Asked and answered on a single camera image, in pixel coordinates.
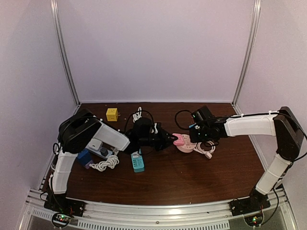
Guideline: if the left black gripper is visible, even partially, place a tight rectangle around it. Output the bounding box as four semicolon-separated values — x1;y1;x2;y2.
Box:
140;127;179;152

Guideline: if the pink cube adapter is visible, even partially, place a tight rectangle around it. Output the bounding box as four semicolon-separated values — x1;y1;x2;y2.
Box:
172;133;185;146

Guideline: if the pink round socket base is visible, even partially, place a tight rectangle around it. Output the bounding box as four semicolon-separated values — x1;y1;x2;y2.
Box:
176;134;196;153

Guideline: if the pink-white socket cable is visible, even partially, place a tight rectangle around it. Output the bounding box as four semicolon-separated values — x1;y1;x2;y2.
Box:
193;140;216;160

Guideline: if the yellow cube adapter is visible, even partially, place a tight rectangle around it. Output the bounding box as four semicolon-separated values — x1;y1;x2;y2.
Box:
106;108;120;122

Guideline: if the teal power strip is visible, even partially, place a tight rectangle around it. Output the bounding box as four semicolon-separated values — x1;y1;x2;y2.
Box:
131;149;145;173

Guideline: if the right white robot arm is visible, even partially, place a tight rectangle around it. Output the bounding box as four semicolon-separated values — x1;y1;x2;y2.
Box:
188;106;307;212

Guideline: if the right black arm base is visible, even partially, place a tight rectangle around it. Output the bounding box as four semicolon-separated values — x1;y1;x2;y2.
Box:
229;187;271;216

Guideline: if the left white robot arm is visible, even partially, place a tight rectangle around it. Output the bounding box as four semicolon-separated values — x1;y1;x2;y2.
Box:
49;109;178;213

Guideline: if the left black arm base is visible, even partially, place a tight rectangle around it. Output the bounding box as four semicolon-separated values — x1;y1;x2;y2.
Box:
44;187;85;217

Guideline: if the dark grey charger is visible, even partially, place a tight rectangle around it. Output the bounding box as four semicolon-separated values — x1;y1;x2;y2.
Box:
100;147;109;157

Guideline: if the grey-blue power strip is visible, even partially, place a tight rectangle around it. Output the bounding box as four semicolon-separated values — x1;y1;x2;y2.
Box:
86;145;113;160

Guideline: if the white charger block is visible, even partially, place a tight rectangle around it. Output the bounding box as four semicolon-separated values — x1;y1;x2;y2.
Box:
88;138;103;151

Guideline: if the dark blue cube adapter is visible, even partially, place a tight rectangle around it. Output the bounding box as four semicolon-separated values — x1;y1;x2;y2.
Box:
77;149;93;166

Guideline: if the purple power strip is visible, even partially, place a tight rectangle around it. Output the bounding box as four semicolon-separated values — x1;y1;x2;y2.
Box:
83;162;92;169

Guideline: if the white coiled cable with plug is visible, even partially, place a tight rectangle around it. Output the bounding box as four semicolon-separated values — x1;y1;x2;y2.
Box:
89;145;120;172

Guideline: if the right aluminium frame post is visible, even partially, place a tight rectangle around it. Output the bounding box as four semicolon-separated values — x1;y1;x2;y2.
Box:
232;0;261;107

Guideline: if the aluminium frame post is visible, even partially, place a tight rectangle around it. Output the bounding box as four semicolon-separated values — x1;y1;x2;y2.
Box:
232;0;261;107
50;0;81;106

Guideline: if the aluminium front rail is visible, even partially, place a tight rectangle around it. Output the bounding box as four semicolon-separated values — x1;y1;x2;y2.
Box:
16;188;298;230

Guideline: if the left aluminium frame post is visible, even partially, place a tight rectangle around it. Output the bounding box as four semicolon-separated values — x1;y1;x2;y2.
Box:
50;0;81;106

